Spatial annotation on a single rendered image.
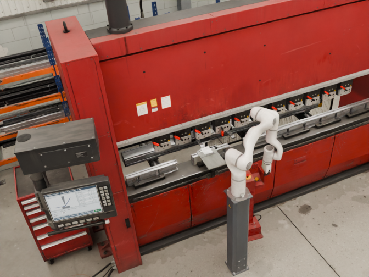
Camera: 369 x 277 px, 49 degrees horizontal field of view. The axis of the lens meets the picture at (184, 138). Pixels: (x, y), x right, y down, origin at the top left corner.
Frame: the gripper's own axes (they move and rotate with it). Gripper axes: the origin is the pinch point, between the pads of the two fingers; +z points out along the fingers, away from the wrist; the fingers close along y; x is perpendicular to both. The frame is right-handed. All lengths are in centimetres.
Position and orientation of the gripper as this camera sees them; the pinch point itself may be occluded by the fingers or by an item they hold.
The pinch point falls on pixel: (266, 173)
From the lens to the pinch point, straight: 372.0
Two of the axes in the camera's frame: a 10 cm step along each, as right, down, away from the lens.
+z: 0.5, 7.4, 6.7
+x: 9.6, -2.1, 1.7
